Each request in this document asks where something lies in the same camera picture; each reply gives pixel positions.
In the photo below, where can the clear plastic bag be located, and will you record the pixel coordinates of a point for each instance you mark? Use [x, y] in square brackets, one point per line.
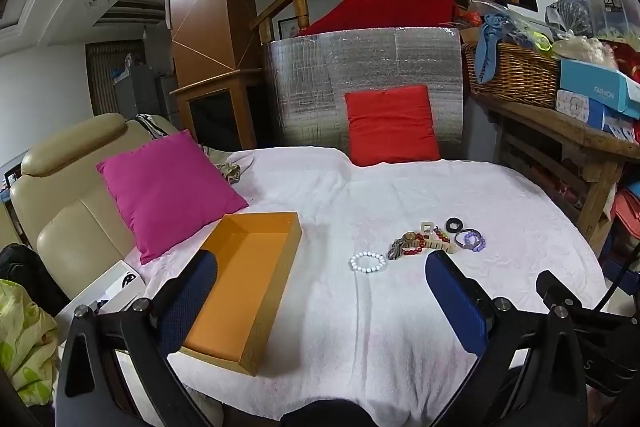
[570, 19]

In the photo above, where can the red cloth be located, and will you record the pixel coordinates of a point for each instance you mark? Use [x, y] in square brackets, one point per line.
[395, 2]

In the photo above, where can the white blanket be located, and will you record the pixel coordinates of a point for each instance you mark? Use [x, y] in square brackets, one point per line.
[400, 332]

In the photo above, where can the white flat box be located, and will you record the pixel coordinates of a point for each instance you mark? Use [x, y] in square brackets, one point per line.
[107, 287]

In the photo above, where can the white patterned box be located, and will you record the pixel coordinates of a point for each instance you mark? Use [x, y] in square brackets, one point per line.
[575, 107]

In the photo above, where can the blue cloth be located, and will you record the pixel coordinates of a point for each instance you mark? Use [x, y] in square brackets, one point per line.
[487, 52]

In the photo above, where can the beige hair claw clip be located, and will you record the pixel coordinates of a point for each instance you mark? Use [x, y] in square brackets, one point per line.
[442, 246]

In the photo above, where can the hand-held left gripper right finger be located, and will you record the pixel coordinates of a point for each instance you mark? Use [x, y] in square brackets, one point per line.
[457, 302]

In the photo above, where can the wooden table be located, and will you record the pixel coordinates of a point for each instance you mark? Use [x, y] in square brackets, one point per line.
[565, 132]

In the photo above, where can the orange cardboard box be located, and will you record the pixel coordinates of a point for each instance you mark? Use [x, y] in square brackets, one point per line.
[240, 282]

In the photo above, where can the wooden pillar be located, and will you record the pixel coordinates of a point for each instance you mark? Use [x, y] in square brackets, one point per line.
[200, 7]

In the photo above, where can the black bag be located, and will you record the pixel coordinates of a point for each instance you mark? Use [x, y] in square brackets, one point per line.
[20, 264]

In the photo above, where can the wicker basket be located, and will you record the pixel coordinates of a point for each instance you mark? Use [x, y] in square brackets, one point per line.
[520, 77]

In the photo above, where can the silver foil insulation mat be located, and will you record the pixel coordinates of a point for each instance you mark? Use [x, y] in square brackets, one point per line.
[310, 82]

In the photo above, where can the red pillow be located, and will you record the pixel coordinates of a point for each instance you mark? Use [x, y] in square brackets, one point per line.
[390, 127]

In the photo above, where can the blue shoebox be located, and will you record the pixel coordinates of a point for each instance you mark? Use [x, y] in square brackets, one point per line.
[595, 89]

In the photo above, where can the green patterned cloth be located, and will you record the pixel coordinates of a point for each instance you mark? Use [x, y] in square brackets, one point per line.
[25, 347]

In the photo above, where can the pink pillow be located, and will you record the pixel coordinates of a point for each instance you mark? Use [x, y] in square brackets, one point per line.
[165, 192]

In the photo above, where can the beige leather chair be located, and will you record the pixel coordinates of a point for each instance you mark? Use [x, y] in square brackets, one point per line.
[65, 217]

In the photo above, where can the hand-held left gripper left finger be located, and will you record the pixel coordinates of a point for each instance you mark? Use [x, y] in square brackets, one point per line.
[192, 302]

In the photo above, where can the striped cloth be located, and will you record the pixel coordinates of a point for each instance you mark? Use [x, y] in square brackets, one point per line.
[150, 124]

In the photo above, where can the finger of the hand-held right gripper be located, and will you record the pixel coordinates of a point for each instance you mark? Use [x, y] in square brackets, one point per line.
[555, 287]

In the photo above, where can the grey cabinet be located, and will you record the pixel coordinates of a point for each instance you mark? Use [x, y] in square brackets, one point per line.
[140, 92]

